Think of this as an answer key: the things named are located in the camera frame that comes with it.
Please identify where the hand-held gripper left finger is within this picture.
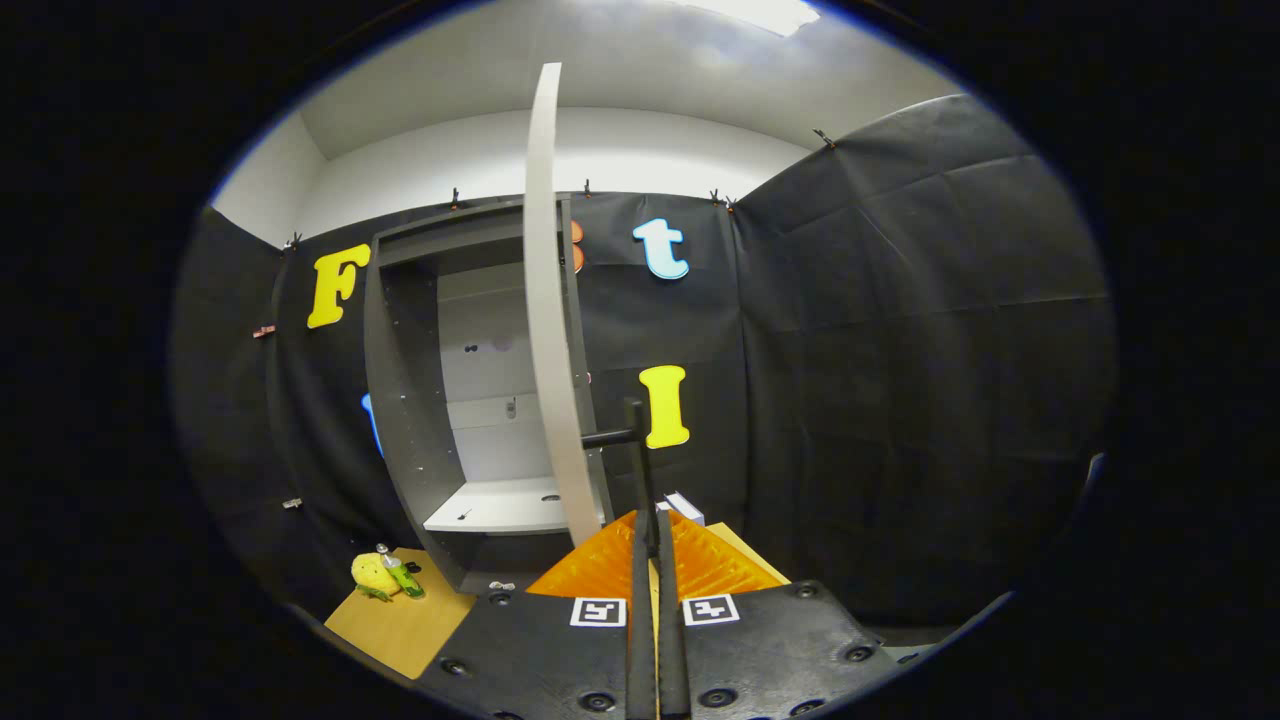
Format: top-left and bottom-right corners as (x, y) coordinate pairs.
(415, 508), (658, 720)

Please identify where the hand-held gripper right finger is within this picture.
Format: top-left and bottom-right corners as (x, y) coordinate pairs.
(657, 508), (901, 720)

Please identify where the grey shoe cabinet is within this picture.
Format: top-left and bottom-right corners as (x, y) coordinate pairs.
(363, 195), (616, 596)

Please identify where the beige shoe cabinet door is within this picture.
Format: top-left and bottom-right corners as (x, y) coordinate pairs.
(524, 62), (649, 546)

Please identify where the black backdrop cloth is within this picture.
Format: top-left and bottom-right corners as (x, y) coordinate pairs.
(170, 93), (1116, 626)

